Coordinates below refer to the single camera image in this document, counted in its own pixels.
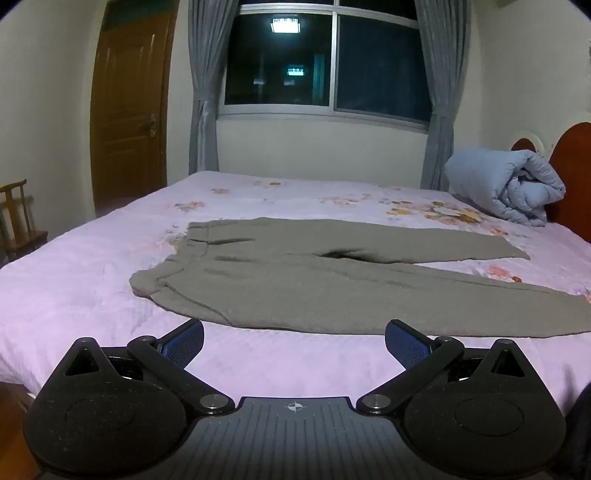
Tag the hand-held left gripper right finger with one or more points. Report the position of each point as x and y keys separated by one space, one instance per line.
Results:
x=406 y=344

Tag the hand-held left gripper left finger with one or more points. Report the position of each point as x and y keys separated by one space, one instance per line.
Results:
x=182 y=344

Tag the grey-green pants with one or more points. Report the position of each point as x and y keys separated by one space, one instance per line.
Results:
x=300 y=286

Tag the bed with pink floral sheet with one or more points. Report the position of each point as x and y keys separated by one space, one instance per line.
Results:
x=92 y=277

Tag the rolled light blue quilt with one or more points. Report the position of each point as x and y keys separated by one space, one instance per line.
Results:
x=498 y=184

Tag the wooden chair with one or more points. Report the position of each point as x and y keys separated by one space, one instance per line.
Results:
x=23 y=235

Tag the red-brown wooden headboard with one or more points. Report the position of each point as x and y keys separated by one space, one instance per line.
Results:
x=577 y=157

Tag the grey curtain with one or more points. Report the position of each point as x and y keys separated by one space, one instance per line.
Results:
x=205 y=83
x=441 y=92

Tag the brown wooden door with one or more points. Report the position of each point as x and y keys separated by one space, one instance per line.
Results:
x=129 y=92

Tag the sliding glass window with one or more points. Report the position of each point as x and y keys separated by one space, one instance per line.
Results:
x=323 y=60

